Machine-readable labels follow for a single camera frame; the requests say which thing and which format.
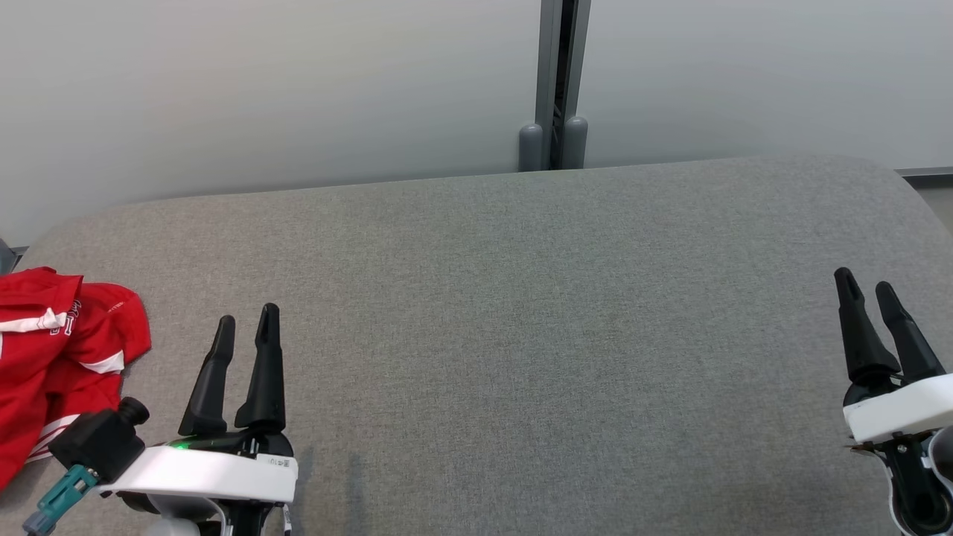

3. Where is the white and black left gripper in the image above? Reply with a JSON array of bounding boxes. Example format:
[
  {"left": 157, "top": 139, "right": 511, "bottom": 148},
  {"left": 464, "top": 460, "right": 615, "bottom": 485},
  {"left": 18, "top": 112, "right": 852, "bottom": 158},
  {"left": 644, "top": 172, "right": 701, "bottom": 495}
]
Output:
[{"left": 95, "top": 302, "right": 299, "bottom": 508}]

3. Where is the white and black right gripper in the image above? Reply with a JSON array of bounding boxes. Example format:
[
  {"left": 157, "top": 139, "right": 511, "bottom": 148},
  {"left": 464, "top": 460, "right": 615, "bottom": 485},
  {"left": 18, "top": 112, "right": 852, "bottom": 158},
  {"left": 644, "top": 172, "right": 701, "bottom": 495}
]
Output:
[{"left": 833, "top": 267, "right": 953, "bottom": 446}]

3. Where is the red and white basketball jersey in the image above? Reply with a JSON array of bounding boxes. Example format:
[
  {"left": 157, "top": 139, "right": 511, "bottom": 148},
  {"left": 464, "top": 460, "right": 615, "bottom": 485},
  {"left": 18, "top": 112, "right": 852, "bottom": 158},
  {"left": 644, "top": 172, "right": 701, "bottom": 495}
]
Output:
[{"left": 0, "top": 267, "right": 153, "bottom": 492}]

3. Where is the teal cable connector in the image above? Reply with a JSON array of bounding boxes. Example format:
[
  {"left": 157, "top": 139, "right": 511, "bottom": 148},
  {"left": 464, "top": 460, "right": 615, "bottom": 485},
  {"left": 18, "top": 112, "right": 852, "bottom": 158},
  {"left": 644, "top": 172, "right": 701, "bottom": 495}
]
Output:
[{"left": 22, "top": 465, "right": 100, "bottom": 536}]

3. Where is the grey double partition post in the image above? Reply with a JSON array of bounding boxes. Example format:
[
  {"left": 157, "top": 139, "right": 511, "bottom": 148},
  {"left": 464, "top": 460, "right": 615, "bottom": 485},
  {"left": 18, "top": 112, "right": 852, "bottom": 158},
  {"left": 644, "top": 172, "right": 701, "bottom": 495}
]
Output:
[{"left": 518, "top": 0, "right": 593, "bottom": 173}]

